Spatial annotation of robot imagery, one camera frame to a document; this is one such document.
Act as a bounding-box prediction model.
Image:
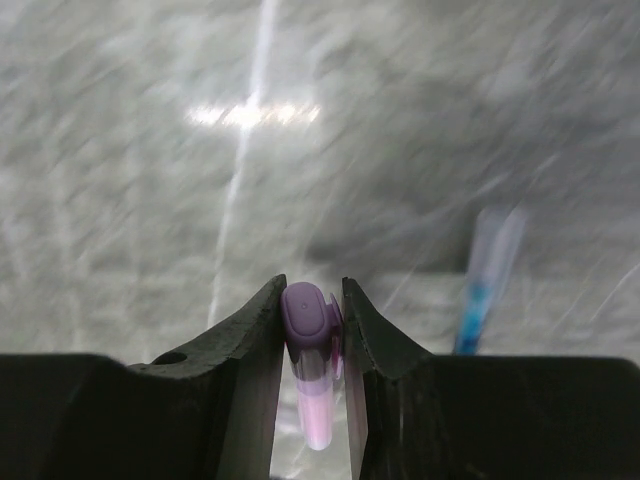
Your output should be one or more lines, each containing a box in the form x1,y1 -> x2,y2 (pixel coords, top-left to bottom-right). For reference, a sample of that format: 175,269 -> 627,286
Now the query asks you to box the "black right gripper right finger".
342,278 -> 639,479

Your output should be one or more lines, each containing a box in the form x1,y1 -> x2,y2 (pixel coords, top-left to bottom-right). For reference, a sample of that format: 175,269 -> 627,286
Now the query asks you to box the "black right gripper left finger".
1,275 -> 286,479

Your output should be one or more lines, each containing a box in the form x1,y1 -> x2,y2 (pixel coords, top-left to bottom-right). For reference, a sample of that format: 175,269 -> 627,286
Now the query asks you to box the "purple highlighter cap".
280,282 -> 343,382

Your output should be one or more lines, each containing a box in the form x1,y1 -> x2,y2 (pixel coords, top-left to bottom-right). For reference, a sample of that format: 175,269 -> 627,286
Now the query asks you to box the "blue pen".
453,206 -> 527,355

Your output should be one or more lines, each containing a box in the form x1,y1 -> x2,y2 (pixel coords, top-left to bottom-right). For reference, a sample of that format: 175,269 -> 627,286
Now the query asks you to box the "purple highlighter pen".
296,376 -> 335,451

